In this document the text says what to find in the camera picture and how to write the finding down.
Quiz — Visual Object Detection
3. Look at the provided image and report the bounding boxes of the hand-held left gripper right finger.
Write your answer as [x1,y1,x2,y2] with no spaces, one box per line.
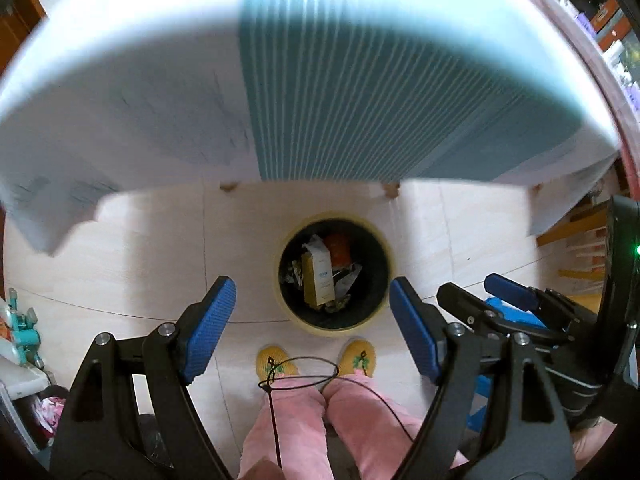
[388,277,574,480]

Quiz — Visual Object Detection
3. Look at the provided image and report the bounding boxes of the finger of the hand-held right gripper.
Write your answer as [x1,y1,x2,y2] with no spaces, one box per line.
[484,273,599,332]
[436,282,549,347]

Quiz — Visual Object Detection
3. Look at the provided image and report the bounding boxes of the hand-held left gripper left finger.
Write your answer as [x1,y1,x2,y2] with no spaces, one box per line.
[49,276,237,480]

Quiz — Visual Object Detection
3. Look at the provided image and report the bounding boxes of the black waste bin yellow rim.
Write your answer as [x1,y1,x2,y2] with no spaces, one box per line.
[272,212,398,336]

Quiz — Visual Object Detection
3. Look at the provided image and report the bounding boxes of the white wrapper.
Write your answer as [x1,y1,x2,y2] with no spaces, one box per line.
[334,262,363,296]

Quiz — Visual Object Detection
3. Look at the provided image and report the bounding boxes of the red orange snack packet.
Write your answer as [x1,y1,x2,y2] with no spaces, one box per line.
[326,234,352,267]

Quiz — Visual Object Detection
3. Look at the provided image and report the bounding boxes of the yellow and white cardboard box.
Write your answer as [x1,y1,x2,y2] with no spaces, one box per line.
[302,240,335,307]

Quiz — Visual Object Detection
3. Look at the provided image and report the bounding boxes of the yellow slipper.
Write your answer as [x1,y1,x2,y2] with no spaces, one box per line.
[339,340,377,377]
[256,344,301,380]

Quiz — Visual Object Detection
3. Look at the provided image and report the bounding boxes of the pink fleece pants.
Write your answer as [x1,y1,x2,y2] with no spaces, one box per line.
[237,372,471,480]

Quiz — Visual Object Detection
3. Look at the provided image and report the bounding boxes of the teal plastic toy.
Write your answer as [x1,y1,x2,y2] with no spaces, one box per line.
[0,290,41,366]

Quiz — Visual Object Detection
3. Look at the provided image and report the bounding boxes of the leaf-print tablecloth with teal stripe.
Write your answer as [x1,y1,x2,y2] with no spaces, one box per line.
[0,0,623,256]

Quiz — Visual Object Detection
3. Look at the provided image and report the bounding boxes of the brown wooden door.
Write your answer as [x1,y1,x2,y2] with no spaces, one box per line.
[0,0,51,61]

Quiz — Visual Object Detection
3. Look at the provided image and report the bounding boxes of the thin black cord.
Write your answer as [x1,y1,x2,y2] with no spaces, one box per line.
[257,355,416,466]

